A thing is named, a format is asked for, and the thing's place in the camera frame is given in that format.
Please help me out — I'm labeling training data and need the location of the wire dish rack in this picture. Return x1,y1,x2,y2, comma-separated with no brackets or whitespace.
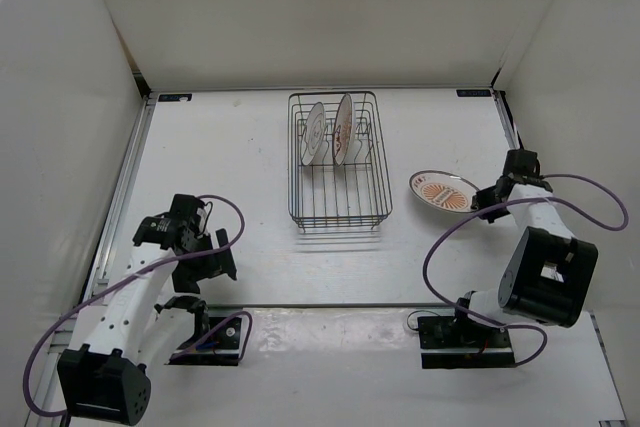
287,91,393,233

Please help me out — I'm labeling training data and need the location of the blue table label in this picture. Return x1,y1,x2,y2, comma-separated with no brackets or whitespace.
157,93,193,103
456,89,492,98

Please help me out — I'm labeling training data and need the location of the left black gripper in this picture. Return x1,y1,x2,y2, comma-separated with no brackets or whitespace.
172,228,236,293

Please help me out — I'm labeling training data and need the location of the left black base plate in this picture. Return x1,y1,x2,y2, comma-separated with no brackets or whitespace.
168,309,253,367

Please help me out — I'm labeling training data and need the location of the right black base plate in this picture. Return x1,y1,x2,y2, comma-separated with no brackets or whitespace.
408,311,515,370

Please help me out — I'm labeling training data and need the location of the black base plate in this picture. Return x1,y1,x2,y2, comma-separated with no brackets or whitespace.
408,311,515,370
168,309,253,367

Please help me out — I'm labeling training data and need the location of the right blue table label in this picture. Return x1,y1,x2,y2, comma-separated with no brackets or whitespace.
456,89,492,98

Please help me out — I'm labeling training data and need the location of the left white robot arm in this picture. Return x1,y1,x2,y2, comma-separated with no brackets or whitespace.
57,194,237,426

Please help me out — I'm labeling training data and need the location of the orange sunburst plate green rim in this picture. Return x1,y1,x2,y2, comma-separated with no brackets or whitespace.
409,170,479,214

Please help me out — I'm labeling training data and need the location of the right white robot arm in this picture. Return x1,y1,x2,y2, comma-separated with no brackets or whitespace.
449,149,598,347

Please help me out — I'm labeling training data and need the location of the left blue table label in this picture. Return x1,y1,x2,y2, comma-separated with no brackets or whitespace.
157,93,193,103

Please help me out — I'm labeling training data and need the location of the white plate black swirl pattern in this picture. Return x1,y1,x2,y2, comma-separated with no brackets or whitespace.
300,102,326,166

